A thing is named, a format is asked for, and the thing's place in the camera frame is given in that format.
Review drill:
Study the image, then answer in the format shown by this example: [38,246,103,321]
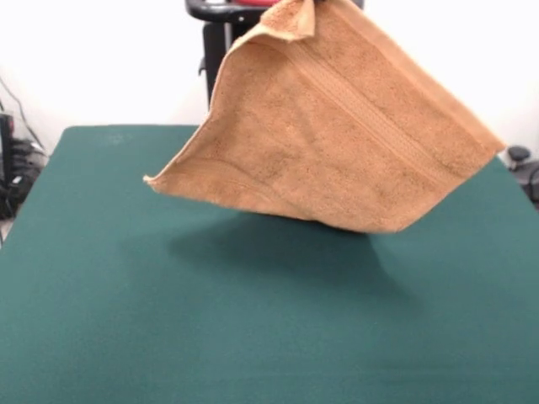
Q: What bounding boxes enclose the black office chair base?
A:
[506,145,539,211]

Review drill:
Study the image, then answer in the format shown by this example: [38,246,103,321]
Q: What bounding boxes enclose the grey cable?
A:
[0,76,45,151]

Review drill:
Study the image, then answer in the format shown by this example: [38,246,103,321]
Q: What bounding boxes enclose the black cable bundle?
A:
[8,137,50,199]

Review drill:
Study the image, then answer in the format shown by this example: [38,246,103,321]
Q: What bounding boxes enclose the dark green table cloth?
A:
[0,124,539,404]

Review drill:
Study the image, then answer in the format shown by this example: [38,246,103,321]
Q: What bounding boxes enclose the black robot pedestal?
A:
[184,0,279,114]

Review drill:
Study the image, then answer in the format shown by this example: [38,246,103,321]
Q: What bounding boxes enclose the black electronics box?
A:
[0,112,15,220]

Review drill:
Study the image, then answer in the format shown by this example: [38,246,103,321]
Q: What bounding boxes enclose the orange terry towel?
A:
[142,0,506,235]

